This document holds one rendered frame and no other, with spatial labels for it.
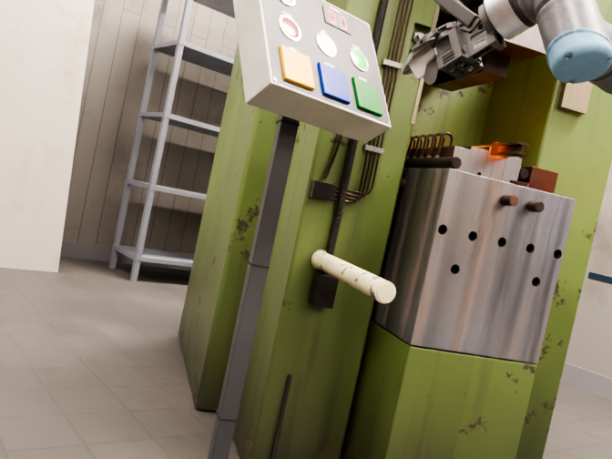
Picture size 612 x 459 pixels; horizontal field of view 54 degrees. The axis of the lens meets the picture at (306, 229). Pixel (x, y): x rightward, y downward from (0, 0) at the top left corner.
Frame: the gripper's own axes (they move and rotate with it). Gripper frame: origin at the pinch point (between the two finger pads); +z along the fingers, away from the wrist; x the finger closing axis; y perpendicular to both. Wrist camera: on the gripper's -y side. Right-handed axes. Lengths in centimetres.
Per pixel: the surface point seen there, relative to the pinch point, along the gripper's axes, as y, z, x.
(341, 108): 6.6, 11.2, -9.4
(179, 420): 57, 118, 12
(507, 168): 8, 8, 49
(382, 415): 65, 50, 32
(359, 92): 1.4, 10.4, -3.7
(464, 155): 5.2, 13.1, 37.4
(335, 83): 1.5, 10.4, -10.7
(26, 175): -107, 295, 19
